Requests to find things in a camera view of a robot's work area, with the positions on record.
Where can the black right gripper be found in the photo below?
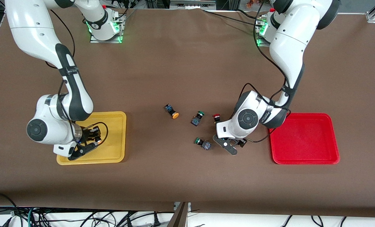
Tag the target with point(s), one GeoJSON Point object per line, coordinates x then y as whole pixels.
{"type": "Point", "coordinates": [87, 135]}

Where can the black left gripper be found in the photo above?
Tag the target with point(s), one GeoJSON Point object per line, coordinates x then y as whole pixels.
{"type": "Point", "coordinates": [242, 142]}

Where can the red mushroom push button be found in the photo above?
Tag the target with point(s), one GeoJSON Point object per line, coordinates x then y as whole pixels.
{"type": "Point", "coordinates": [216, 119]}

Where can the yellow mushroom push button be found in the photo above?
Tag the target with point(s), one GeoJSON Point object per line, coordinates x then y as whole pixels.
{"type": "Point", "coordinates": [175, 115]}

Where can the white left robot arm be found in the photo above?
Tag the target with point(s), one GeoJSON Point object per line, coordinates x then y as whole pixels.
{"type": "Point", "coordinates": [291, 41]}

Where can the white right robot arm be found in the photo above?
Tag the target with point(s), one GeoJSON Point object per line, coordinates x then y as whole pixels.
{"type": "Point", "coordinates": [33, 31]}

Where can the green mushroom push button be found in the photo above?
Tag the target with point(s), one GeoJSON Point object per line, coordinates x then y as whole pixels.
{"type": "Point", "coordinates": [195, 121]}
{"type": "Point", "coordinates": [207, 145]}

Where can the yellow plastic tray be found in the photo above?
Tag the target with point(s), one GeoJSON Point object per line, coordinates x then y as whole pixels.
{"type": "Point", "coordinates": [112, 151]}

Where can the red plastic tray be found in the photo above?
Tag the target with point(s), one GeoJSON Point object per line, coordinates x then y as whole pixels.
{"type": "Point", "coordinates": [304, 138]}

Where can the brown wooden beam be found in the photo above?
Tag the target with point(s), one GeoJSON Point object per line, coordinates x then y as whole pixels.
{"type": "Point", "coordinates": [178, 217]}

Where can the brown table cover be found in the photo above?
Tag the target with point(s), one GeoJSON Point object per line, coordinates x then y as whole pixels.
{"type": "Point", "coordinates": [175, 63]}

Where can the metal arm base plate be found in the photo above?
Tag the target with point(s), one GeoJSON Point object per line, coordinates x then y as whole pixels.
{"type": "Point", "coordinates": [105, 41]}
{"type": "Point", "coordinates": [260, 44]}

